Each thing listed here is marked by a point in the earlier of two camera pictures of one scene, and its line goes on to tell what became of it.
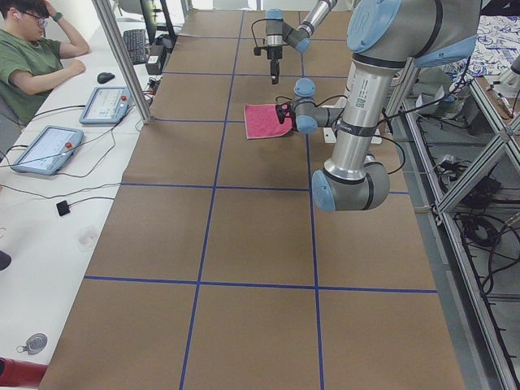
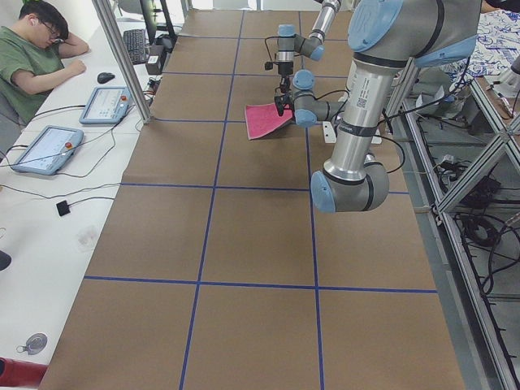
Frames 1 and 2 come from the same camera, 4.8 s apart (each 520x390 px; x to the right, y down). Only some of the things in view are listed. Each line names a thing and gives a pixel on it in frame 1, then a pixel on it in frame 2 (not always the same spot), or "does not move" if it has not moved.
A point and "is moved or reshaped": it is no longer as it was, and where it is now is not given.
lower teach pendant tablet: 51,151 does not move
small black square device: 62,208 does not move
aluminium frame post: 103,10 does not move
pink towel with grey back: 262,120 is moved or reshaped
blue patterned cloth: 496,49 does not move
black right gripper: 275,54 to 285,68
